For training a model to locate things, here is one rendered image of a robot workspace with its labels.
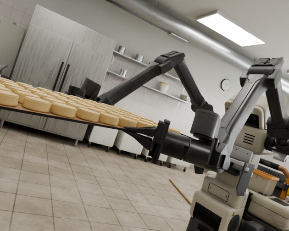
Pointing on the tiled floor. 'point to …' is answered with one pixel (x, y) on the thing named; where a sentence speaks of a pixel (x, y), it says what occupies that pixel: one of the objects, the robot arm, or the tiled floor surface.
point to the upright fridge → (58, 66)
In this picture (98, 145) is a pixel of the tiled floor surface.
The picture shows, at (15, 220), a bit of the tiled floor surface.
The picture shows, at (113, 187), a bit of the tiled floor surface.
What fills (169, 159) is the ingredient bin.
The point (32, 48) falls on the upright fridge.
